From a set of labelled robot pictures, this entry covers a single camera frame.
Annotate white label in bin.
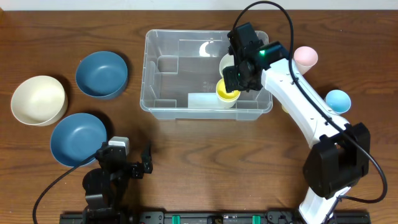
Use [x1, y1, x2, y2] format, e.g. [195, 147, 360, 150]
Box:
[188, 93, 221, 110]

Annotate orange-yellow plastic cup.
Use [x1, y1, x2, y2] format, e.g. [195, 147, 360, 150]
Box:
[216, 78, 241, 109]

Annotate clear plastic storage bin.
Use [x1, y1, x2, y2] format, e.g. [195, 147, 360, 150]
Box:
[140, 29, 273, 121]

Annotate pink plastic cup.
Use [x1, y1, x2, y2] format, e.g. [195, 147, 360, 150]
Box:
[294, 46, 318, 75]

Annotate cream large bowl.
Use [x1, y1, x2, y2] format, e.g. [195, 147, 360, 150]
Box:
[11, 75, 68, 126]

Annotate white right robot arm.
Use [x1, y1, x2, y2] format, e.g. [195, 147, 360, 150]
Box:
[223, 23, 370, 223]

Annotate dark blue bowl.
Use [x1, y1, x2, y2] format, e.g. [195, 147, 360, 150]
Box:
[75, 51, 129, 100]
[50, 113, 107, 167]

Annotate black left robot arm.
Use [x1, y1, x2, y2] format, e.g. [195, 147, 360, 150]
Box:
[82, 142, 153, 223]

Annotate dark blue bowl near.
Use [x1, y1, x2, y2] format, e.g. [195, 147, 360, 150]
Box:
[50, 113, 107, 167]

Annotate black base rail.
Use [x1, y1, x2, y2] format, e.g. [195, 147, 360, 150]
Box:
[58, 210, 371, 224]

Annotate dark blue bowl far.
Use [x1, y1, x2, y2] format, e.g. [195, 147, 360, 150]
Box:
[75, 51, 129, 100]

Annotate light blue plastic cup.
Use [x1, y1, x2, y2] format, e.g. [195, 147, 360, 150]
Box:
[325, 90, 351, 114]

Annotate white small bowl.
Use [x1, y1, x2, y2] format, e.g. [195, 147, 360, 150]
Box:
[219, 54, 234, 77]

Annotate yellow plastic cup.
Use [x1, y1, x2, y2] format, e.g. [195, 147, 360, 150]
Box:
[281, 105, 289, 113]

